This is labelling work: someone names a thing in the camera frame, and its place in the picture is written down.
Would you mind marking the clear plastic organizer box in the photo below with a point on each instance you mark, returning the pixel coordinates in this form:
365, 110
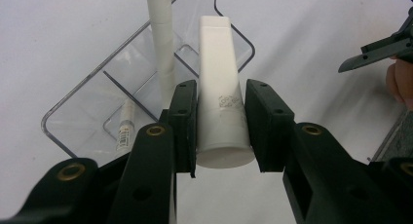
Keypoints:
97, 110

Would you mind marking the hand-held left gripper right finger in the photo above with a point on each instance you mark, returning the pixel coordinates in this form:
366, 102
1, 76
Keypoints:
269, 130

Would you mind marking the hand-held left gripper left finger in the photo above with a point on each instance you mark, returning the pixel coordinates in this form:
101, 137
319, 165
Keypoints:
185, 130

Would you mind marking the small clear bottle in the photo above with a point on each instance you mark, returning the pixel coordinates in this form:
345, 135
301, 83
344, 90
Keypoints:
126, 130

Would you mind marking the white pen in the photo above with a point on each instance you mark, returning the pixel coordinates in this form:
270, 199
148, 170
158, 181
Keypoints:
162, 39

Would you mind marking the white tube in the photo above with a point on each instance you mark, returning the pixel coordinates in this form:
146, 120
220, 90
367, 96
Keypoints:
219, 87

